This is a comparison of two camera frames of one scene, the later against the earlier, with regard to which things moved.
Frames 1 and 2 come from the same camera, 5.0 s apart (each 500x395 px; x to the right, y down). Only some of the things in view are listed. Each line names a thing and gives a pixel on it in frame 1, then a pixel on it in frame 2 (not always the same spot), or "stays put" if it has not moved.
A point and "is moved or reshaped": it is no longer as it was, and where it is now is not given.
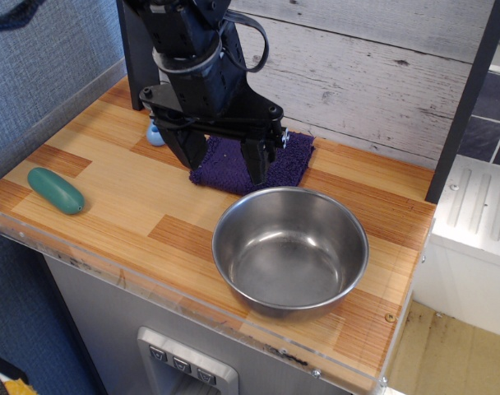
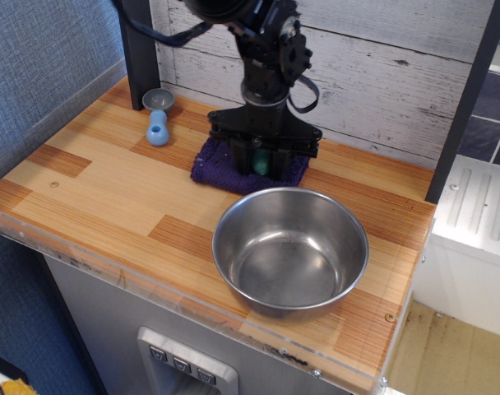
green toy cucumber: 55,191 is moved or reshaped
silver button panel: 174,369 stays put
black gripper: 216,99 to 270,124
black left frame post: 141,62 stays put
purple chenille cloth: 224,165 stays put
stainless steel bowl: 291,253 stays put
